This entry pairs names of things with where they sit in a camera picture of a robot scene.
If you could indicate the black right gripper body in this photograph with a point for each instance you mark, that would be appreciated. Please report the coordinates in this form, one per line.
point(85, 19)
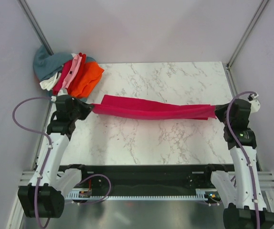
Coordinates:
point(220, 113)

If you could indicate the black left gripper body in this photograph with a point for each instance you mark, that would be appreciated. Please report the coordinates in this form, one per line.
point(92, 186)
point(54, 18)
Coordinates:
point(80, 111)

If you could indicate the magenta t shirt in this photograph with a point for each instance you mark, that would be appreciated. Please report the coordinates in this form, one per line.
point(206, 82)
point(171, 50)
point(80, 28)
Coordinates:
point(141, 109)

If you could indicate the grey blue t shirt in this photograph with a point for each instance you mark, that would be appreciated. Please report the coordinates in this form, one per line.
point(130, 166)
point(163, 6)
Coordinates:
point(46, 65)

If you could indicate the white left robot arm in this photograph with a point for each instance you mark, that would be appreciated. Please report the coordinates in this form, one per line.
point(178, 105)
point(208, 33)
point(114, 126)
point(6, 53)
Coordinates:
point(44, 195)

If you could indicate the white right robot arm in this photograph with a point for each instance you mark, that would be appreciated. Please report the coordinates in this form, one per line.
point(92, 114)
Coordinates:
point(244, 206)

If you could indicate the white t shirt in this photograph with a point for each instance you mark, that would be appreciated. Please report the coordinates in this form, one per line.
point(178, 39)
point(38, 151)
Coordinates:
point(51, 82)

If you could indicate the orange t shirt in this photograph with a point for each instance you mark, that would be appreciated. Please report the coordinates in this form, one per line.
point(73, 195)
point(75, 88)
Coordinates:
point(86, 80)

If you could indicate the crimson t shirt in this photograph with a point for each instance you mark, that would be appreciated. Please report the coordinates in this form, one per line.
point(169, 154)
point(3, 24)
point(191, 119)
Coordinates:
point(57, 87)

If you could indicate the pink t shirt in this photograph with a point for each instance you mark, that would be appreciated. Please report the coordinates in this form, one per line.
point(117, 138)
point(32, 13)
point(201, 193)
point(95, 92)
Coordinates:
point(71, 69)

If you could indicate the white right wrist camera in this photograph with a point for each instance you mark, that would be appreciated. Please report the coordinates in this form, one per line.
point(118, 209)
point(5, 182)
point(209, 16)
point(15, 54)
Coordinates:
point(255, 103)

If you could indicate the aluminium frame rail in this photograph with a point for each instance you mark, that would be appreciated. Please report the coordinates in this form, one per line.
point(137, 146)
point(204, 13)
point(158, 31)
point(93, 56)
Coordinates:
point(266, 179)

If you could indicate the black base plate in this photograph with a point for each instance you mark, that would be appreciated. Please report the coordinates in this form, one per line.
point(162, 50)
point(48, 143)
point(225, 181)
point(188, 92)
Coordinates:
point(146, 179)

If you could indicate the white cable duct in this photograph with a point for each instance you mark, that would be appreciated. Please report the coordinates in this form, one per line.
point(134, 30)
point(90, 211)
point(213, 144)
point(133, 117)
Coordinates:
point(198, 195)

